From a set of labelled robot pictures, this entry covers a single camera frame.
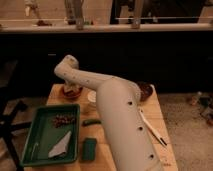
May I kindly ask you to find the wooden block eraser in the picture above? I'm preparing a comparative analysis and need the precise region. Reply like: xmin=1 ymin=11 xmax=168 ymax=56
xmin=64 ymin=84 xmax=78 ymax=93

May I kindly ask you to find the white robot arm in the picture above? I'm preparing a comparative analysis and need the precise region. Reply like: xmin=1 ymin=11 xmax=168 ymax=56
xmin=54 ymin=55 xmax=164 ymax=171

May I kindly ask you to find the red bowl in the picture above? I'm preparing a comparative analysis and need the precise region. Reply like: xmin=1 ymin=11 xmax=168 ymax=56
xmin=61 ymin=86 xmax=82 ymax=99

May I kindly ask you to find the dark maroon bowl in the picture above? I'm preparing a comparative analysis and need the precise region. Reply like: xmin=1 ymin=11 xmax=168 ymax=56
xmin=138 ymin=82 xmax=153 ymax=102

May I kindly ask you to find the white cup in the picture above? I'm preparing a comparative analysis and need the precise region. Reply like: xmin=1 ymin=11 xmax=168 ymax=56
xmin=87 ymin=91 xmax=96 ymax=106

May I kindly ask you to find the bunch of red grapes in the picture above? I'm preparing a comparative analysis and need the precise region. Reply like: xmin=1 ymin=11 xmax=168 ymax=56
xmin=52 ymin=115 xmax=75 ymax=128

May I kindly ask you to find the green sponge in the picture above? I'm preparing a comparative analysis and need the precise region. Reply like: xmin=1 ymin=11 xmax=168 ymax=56
xmin=82 ymin=138 xmax=97 ymax=161

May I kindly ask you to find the white folded paper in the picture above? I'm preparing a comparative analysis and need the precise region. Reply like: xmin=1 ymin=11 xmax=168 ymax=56
xmin=48 ymin=131 xmax=72 ymax=158

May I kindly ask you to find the green plastic tray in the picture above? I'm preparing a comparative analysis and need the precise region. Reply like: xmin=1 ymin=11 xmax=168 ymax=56
xmin=21 ymin=104 xmax=80 ymax=167

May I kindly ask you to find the black office chair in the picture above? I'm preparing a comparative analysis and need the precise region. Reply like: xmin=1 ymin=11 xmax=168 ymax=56
xmin=0 ymin=59 xmax=33 ymax=171

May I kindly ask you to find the white handled spatula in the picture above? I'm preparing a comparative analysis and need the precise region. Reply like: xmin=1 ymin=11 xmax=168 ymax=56
xmin=138 ymin=107 xmax=167 ymax=148

